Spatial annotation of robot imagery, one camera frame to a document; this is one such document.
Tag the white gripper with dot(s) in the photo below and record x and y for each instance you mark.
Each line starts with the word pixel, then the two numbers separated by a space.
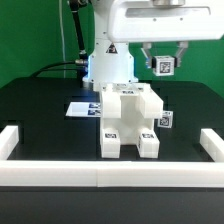
pixel 150 21

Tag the white chair back piece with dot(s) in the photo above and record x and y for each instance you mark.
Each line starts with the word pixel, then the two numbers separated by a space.
pixel 119 100

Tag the white chair seat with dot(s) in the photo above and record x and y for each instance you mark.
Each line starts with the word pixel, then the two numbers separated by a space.
pixel 127 127

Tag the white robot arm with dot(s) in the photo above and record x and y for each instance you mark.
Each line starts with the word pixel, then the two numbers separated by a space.
pixel 111 62

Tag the white sheet with tags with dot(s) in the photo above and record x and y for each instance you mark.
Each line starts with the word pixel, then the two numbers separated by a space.
pixel 84 109

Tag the white U-shaped fence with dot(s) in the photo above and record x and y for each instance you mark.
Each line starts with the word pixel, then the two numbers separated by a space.
pixel 103 173

